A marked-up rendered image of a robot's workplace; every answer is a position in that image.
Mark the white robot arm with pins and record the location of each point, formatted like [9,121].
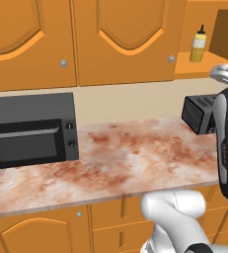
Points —
[179,217]

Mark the silver cabinet knob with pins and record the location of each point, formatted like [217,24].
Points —
[79,214]
[171,59]
[63,63]

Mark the yellow mustard bottle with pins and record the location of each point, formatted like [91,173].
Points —
[197,46]

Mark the orange base cabinet door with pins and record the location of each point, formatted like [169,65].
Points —
[39,234]

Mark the black microwave knob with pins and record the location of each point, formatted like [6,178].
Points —
[71,143]
[69,126]

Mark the black microwave oven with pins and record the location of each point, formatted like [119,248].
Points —
[36,105]

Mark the black toaster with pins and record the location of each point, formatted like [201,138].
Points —
[194,113]

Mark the orange drawer front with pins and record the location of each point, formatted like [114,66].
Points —
[105,214]
[214,220]
[217,197]
[135,237]

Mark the black microwave door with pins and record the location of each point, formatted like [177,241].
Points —
[26,148]

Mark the orange wall cabinet door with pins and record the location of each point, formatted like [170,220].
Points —
[23,72]
[125,66]

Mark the orange open wall cabinet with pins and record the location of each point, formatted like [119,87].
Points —
[191,19]

